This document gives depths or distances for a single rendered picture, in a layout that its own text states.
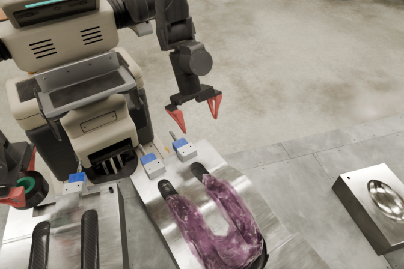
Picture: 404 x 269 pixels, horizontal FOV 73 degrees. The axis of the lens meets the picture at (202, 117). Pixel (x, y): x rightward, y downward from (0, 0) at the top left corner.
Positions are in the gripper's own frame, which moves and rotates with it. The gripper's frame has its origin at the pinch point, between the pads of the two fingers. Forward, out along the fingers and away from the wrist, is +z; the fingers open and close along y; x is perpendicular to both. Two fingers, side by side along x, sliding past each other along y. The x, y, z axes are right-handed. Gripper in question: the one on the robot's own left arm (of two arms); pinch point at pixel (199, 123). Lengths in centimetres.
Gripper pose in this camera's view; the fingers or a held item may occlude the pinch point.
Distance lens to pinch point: 73.6
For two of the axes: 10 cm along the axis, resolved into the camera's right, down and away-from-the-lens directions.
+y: 8.5, -3.8, 3.7
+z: 2.4, 9.0, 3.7
